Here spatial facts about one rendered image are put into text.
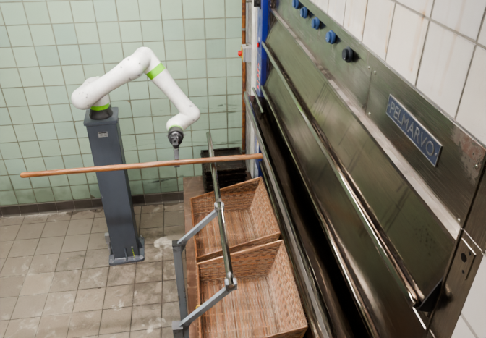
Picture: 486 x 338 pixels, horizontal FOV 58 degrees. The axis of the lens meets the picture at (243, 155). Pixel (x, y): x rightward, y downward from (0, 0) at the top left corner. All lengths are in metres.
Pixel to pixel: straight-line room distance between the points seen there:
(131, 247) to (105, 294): 0.39
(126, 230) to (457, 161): 2.78
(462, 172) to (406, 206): 0.24
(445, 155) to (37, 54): 3.06
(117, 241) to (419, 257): 2.70
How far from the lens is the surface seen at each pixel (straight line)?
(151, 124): 3.67
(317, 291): 1.38
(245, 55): 3.10
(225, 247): 1.87
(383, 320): 1.27
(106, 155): 3.02
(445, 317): 1.02
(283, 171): 1.90
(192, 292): 2.51
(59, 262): 3.73
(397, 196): 1.13
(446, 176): 0.95
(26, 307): 3.50
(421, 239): 1.05
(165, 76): 2.64
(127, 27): 3.39
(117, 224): 3.35
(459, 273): 0.94
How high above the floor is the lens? 2.47
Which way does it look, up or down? 32 degrees down
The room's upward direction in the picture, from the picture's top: straight up
